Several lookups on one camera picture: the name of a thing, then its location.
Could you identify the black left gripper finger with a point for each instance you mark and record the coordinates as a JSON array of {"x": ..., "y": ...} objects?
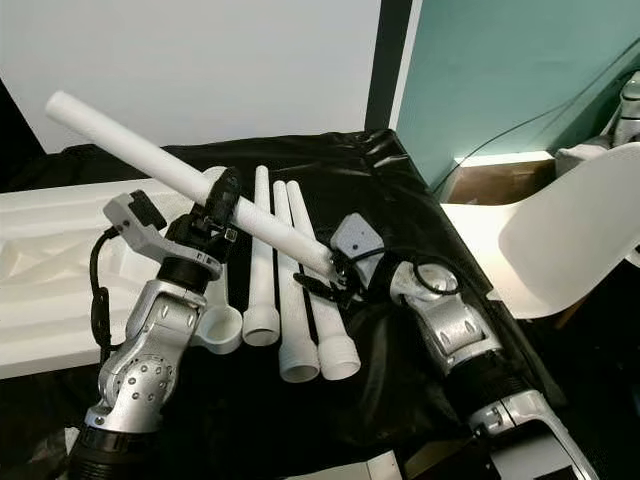
[{"x": 225, "y": 198}]

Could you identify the white plastic table leg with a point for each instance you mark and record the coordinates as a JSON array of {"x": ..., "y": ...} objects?
[
  {"x": 130, "y": 140},
  {"x": 262, "y": 290},
  {"x": 330, "y": 325},
  {"x": 295, "y": 320}
]

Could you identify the white plastic table top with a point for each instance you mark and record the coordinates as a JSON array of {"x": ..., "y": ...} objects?
[{"x": 60, "y": 290}]

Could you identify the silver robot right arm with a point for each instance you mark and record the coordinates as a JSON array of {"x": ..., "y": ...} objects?
[{"x": 450, "y": 330}]

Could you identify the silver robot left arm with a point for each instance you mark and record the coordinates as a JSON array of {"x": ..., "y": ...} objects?
[{"x": 150, "y": 365}]

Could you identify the black cloth cover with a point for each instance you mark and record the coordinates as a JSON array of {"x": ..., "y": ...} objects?
[{"x": 400, "y": 190}]

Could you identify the white plastic chair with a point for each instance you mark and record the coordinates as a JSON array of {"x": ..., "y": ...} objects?
[{"x": 560, "y": 240}]

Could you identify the grey cushion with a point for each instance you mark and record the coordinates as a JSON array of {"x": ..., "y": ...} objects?
[{"x": 590, "y": 158}]

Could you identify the white grey machine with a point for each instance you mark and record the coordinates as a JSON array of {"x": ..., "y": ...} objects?
[{"x": 632, "y": 110}]

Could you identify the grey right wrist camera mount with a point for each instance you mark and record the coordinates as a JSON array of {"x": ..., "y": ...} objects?
[{"x": 358, "y": 238}]

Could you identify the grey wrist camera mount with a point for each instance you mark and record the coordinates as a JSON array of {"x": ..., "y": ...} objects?
[
  {"x": 358, "y": 238},
  {"x": 140, "y": 235}
]

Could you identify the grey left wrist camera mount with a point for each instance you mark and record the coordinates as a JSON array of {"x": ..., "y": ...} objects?
[{"x": 140, "y": 235}]

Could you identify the black vertical post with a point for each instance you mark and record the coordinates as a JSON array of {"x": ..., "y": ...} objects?
[{"x": 388, "y": 60}]

